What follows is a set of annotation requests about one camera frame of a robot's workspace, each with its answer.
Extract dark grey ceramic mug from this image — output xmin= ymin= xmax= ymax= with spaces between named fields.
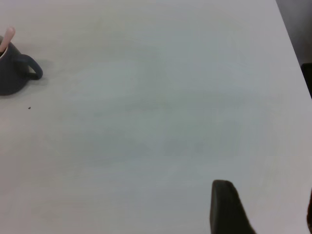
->
xmin=0 ymin=35 xmax=44 ymax=96

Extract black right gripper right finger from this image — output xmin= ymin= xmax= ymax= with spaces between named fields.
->
xmin=306 ymin=188 xmax=312 ymax=229

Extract pink handled metal spoon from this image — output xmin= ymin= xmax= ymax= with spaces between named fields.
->
xmin=0 ymin=26 xmax=16 ymax=53

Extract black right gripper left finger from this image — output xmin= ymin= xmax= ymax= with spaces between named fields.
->
xmin=209 ymin=179 xmax=257 ymax=234

